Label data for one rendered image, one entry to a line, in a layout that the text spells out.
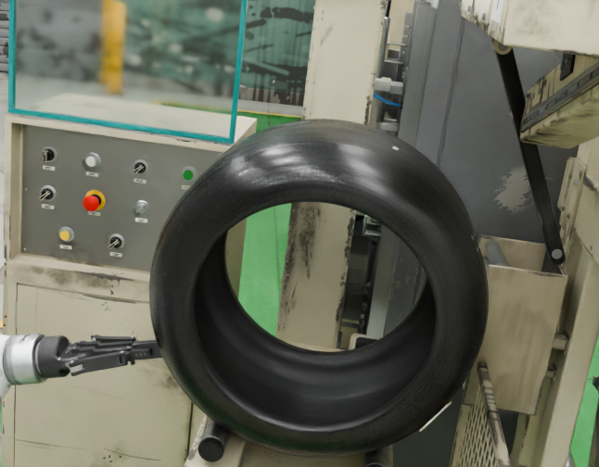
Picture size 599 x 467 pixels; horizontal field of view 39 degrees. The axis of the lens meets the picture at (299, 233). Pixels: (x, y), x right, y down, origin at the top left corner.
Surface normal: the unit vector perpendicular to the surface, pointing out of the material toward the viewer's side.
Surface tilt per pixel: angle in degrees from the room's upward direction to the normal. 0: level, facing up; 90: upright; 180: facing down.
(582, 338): 90
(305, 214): 90
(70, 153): 90
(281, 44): 90
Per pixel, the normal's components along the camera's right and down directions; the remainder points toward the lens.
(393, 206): 0.00, 0.14
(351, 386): -0.25, -0.60
